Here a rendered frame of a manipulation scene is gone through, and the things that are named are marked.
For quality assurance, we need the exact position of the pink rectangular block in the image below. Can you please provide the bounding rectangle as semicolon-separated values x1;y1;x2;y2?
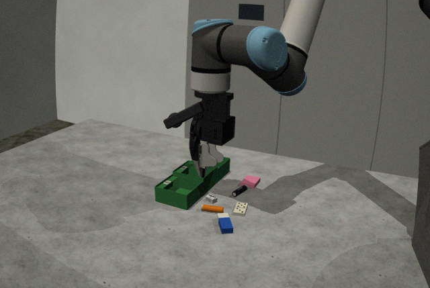
240;175;261;189

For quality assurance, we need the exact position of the cream domino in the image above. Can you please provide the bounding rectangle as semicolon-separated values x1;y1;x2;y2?
233;202;248;216

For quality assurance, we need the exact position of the orange aa battery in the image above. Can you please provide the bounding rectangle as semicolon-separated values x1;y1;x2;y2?
201;204;224;213

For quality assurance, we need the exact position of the green rack of three bins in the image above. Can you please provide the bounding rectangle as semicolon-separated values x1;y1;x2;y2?
155;157;230;210

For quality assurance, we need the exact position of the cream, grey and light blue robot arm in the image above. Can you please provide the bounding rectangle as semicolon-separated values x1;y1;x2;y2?
163;0;325;129

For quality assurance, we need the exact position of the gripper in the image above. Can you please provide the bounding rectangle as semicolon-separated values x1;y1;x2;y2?
189;91;235;178

